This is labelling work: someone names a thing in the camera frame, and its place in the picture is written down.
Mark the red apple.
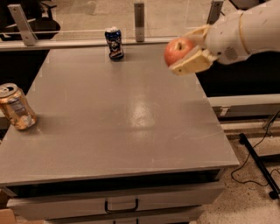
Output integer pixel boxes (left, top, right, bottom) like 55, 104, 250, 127
164, 37, 193, 67

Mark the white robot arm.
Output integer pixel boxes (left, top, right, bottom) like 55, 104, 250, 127
169, 0, 280, 75

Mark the lower grey drawer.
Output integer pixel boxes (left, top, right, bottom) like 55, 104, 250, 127
44, 206, 203, 224

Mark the metal bracket post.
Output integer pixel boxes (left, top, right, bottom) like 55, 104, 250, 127
134, 3, 144, 42
206, 0, 224, 25
8, 4, 38, 46

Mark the middle metal bracket post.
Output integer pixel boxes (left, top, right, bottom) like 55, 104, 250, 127
134, 3, 144, 42

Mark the black office chair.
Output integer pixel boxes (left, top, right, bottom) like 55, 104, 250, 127
0, 0, 60, 41

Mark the blue pepsi can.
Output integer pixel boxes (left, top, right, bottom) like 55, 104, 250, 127
105, 26, 124, 60

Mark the gold soda can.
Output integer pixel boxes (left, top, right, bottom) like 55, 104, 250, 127
0, 83, 37, 130

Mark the left metal bracket post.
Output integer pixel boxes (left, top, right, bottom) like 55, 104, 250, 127
8, 4, 38, 46

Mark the black stand leg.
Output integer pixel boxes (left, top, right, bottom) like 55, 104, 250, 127
239, 133, 280, 200

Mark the grey drawer with black handle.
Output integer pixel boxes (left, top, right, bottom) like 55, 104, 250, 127
8, 181, 224, 221

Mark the black cable on floor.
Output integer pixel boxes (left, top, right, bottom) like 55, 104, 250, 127
230, 110, 280, 187

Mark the right metal bracket post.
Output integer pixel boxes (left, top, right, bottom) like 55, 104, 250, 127
206, 0, 224, 25

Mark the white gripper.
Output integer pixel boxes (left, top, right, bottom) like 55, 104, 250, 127
169, 12, 250, 76

